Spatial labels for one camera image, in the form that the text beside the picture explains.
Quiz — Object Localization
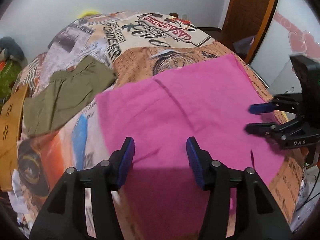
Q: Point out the printed blanket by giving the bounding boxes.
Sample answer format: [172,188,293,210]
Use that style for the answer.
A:
[10,11,307,239]

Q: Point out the mustard yellow cutout cloth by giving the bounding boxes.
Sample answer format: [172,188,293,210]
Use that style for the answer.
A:
[0,83,29,192]

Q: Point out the grey-purple bag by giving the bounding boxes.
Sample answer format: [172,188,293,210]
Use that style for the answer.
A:
[233,36,256,56]

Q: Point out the white crumpled cloth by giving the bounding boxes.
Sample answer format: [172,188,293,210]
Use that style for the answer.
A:
[9,169,39,215]

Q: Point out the pink pants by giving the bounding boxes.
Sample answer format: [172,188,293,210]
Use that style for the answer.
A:
[96,55,288,240]

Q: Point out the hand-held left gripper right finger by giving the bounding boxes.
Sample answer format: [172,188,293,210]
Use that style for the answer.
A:
[185,137,293,240]

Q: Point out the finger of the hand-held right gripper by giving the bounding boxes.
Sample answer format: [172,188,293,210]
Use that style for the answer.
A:
[245,119,320,150]
[249,93,304,117]

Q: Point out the yellow round object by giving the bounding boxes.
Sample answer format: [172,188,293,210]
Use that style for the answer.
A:
[77,9,101,19]

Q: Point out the grey-blue plush toy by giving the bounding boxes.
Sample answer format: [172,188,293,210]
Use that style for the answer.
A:
[0,37,26,61]

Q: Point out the pink heart wall sticker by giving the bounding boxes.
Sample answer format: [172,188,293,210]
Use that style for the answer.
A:
[273,11,320,56]

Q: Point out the wooden door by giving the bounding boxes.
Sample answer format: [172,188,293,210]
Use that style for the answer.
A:
[221,0,279,63]

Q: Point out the olive green pants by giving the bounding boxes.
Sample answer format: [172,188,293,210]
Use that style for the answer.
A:
[22,55,118,137]

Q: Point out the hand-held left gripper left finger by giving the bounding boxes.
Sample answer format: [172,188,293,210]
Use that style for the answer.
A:
[29,137,136,240]

